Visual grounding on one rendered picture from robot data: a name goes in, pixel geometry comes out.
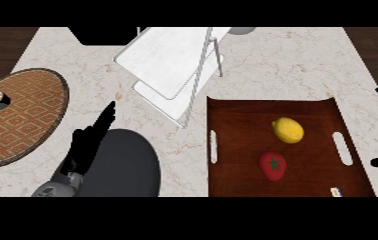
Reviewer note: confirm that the brown patterned round placemat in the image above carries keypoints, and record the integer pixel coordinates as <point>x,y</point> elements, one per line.
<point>26,114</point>

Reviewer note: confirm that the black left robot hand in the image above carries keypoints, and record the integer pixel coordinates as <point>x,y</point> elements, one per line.
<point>90,134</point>

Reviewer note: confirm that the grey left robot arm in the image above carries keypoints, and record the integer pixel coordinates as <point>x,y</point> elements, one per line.
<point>54,186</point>

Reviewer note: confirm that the dark grey round plate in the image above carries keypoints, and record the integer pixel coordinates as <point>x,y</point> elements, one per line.
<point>122,164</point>

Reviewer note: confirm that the red strawberry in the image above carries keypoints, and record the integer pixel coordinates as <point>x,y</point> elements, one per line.
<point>271,166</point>

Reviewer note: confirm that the dark brown wooden tray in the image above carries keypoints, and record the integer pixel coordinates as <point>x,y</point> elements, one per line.
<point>280,150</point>

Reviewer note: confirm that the grey round object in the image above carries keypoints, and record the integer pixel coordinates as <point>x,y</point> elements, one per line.
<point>240,30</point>

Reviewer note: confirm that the yellow lemon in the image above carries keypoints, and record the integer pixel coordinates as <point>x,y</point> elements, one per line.
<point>287,130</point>

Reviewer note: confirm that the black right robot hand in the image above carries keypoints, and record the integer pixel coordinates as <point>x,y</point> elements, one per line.
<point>373,162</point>

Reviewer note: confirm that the black appliance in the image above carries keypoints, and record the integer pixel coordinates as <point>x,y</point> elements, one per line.
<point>104,35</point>

